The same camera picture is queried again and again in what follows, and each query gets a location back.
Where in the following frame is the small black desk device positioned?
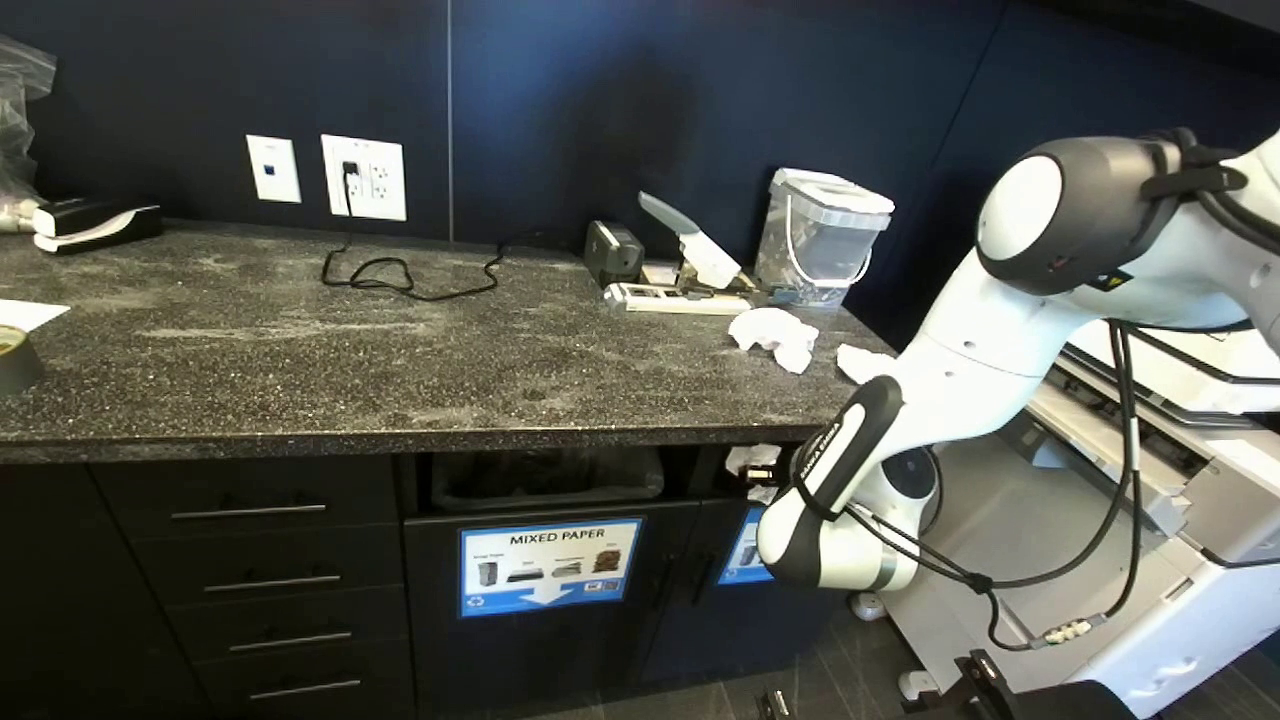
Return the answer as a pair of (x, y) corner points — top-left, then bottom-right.
(581, 216), (648, 287)

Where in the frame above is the flat white paper sheet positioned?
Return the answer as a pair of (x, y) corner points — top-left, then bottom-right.
(0, 297), (74, 334)

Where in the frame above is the printed white paper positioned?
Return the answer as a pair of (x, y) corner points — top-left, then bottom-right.
(723, 305), (824, 381)

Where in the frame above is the white office printer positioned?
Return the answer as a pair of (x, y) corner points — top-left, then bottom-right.
(875, 305), (1280, 720)

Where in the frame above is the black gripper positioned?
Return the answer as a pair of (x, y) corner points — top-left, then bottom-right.
(762, 453), (810, 519)

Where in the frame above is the mixed paper sign down arrow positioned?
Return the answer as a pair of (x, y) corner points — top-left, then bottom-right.
(455, 514), (645, 618)

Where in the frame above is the black power cable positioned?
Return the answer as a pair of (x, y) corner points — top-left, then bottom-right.
(317, 154), (508, 305)

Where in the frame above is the mixed paper sign up arrow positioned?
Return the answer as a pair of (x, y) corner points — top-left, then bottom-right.
(715, 503), (781, 592)

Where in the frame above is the large white outlet plate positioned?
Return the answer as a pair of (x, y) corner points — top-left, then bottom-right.
(317, 127), (413, 223)

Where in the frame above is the small torn white paper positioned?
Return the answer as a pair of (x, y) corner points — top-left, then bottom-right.
(831, 340), (900, 393)

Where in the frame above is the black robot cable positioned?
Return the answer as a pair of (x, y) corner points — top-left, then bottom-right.
(852, 131), (1280, 654)

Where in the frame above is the small white wall plate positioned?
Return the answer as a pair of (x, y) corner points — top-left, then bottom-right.
(245, 127), (306, 207)

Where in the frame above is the clear plastic bag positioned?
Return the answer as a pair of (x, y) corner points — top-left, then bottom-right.
(0, 37), (60, 231)

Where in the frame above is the clear plastic bucket with lid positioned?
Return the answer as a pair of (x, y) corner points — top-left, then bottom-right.
(753, 162), (895, 316)

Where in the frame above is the black drawer with metal handle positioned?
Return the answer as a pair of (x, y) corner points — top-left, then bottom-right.
(193, 654), (416, 720)
(132, 527), (409, 609)
(163, 594), (413, 668)
(93, 455), (405, 540)

